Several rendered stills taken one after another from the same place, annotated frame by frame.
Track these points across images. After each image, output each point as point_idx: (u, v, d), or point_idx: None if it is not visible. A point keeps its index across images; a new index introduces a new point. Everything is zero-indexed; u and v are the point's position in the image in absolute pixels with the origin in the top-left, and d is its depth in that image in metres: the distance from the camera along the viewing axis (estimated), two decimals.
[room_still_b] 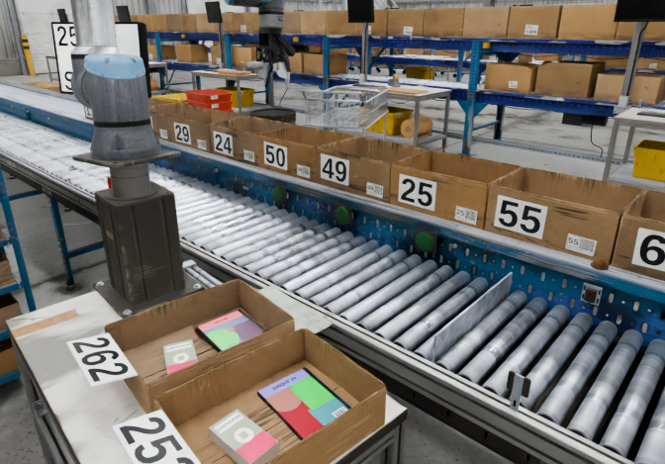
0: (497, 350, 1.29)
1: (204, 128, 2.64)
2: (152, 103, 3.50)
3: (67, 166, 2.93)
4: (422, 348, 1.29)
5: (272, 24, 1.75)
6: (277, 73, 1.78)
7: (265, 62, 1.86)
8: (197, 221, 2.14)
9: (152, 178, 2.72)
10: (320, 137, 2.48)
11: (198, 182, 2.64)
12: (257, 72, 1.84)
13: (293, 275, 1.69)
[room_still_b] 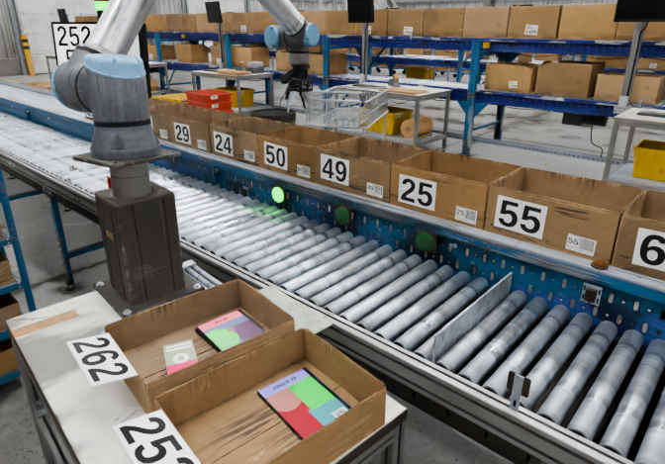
0: (497, 350, 1.29)
1: (204, 128, 2.64)
2: (152, 103, 3.50)
3: (67, 166, 2.93)
4: (422, 348, 1.29)
5: (309, 60, 2.16)
6: (312, 99, 2.23)
7: (289, 92, 2.18)
8: (197, 221, 2.14)
9: (152, 178, 2.72)
10: (320, 137, 2.48)
11: (198, 182, 2.64)
12: (296, 101, 2.16)
13: (293, 275, 1.69)
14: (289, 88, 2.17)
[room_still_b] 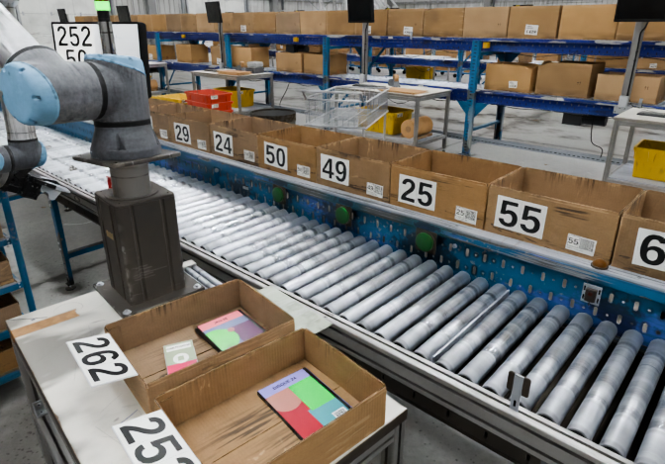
0: (497, 350, 1.29)
1: (204, 128, 2.64)
2: (152, 103, 3.50)
3: (67, 166, 2.93)
4: (422, 348, 1.29)
5: (0, 185, 1.72)
6: (50, 199, 1.84)
7: None
8: (197, 221, 2.14)
9: (152, 178, 2.72)
10: (320, 137, 2.48)
11: (198, 182, 2.64)
12: (41, 192, 1.90)
13: (293, 275, 1.69)
14: None
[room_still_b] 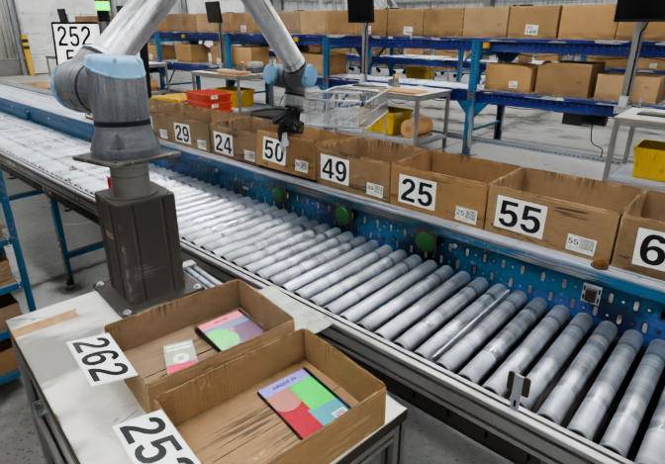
0: (497, 350, 1.29)
1: (204, 128, 2.64)
2: (152, 103, 3.50)
3: (67, 166, 2.93)
4: (422, 348, 1.29)
5: (303, 104, 2.20)
6: None
7: (281, 135, 2.20)
8: (197, 221, 2.14)
9: (152, 178, 2.72)
10: (320, 137, 2.48)
11: (198, 182, 2.64)
12: (289, 142, 2.19)
13: (293, 275, 1.69)
14: (280, 131, 2.20)
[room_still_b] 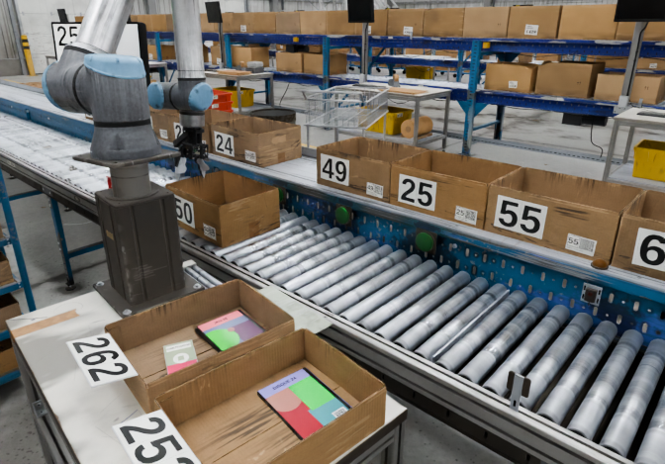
0: (497, 350, 1.29)
1: (204, 128, 2.64)
2: None
3: (67, 166, 2.93)
4: (422, 348, 1.29)
5: (204, 124, 1.85)
6: (209, 167, 1.91)
7: (179, 158, 1.85)
8: None
9: (152, 178, 2.72)
10: (241, 185, 2.17)
11: None
12: (186, 169, 1.83)
13: (293, 275, 1.69)
14: (179, 153, 1.85)
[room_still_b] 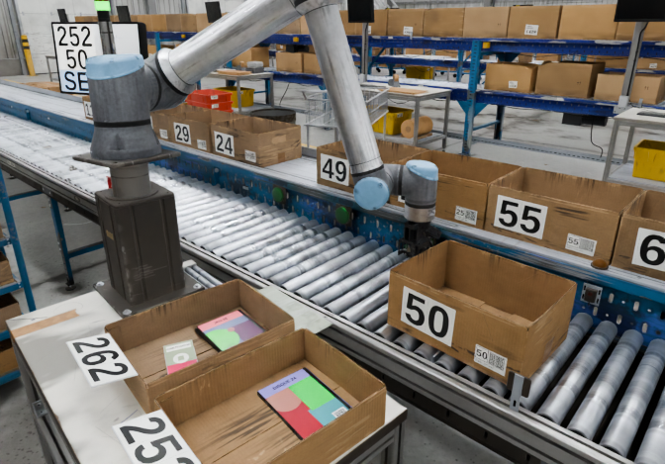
0: None
1: (204, 128, 2.64)
2: None
3: (67, 166, 2.93)
4: None
5: (423, 220, 1.42)
6: None
7: None
8: None
9: (152, 178, 2.72)
10: (488, 265, 1.45)
11: (198, 182, 2.64)
12: None
13: None
14: None
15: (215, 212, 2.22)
